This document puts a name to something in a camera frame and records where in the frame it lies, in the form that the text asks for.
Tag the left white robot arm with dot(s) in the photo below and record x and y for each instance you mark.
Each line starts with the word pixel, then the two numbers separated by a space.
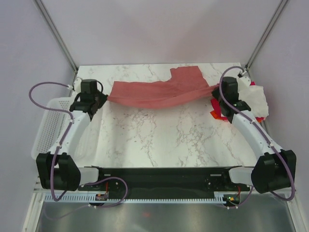
pixel 59 171

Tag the white plastic basket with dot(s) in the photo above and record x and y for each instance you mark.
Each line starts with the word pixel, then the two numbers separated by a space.
pixel 52 128

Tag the pink t shirt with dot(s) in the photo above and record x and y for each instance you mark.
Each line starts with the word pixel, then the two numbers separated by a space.
pixel 185 85

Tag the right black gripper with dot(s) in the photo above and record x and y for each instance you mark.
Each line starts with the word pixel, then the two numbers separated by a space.
pixel 215 93

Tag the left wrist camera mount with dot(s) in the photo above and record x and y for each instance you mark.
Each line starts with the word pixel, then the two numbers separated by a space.
pixel 76 86

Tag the left aluminium frame post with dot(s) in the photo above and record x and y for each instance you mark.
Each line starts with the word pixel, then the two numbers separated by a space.
pixel 56 34

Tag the aluminium frame post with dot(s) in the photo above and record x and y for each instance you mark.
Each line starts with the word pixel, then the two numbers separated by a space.
pixel 56 34
pixel 266 33

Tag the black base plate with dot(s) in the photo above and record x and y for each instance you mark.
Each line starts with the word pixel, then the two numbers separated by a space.
pixel 193 181

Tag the orange folded t shirt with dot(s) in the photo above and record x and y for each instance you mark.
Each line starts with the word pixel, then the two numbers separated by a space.
pixel 223 118

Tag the red folded t shirt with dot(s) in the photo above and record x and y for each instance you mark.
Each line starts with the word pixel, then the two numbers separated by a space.
pixel 216 106

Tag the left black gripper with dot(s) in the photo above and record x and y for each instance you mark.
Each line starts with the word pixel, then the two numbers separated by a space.
pixel 103 98

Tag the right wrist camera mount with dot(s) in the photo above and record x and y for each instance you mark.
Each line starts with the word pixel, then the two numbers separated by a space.
pixel 243 80

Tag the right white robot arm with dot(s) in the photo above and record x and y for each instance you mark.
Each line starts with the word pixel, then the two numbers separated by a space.
pixel 275 167

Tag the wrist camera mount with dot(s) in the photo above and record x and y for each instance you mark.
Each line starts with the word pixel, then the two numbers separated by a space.
pixel 243 80
pixel 76 86

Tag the right aluminium frame post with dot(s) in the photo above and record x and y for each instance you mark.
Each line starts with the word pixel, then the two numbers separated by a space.
pixel 266 33

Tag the white folded t shirt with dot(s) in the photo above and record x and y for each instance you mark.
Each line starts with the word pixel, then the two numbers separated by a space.
pixel 254 96

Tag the white cable duct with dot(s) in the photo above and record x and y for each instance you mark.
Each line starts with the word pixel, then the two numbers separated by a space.
pixel 95 197

